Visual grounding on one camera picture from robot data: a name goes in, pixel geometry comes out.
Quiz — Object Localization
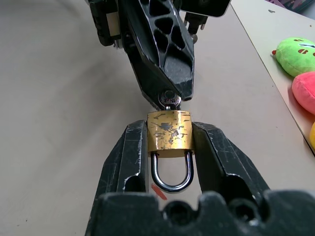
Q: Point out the brass padlock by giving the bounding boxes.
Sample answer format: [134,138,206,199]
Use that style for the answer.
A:
[147,110,196,194]

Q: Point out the yellow plush toy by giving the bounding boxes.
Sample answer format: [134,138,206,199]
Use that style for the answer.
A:
[309,121,315,151]

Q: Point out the green plush toy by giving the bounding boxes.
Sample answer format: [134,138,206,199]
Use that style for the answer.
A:
[271,36,315,78]

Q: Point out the black cable plug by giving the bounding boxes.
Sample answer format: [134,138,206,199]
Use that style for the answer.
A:
[184,12,206,42]

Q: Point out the silver padlock key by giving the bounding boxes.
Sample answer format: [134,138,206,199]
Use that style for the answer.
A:
[157,89,182,112]

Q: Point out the pink plush toy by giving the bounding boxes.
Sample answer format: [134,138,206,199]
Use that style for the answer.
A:
[291,71,315,115]

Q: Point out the purple flat item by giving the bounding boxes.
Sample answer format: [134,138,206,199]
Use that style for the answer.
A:
[267,0,309,12]

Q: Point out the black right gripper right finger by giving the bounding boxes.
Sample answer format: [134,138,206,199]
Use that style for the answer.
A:
[191,121,271,205]

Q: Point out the beige board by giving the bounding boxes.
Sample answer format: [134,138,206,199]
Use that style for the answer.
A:
[230,0,315,150]

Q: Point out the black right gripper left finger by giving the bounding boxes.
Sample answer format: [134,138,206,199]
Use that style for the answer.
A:
[97,119,151,198]

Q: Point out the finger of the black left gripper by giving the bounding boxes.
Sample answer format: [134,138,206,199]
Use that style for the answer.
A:
[118,0,196,102]
[124,26,177,109]

